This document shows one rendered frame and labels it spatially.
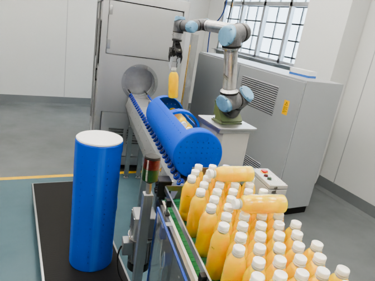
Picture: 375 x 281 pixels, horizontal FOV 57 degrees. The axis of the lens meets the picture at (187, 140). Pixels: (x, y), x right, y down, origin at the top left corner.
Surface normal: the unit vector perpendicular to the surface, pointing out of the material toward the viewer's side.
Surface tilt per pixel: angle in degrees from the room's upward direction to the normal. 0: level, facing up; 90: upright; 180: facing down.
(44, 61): 90
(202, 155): 90
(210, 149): 90
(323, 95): 90
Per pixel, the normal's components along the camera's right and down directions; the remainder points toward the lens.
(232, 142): 0.43, 0.34
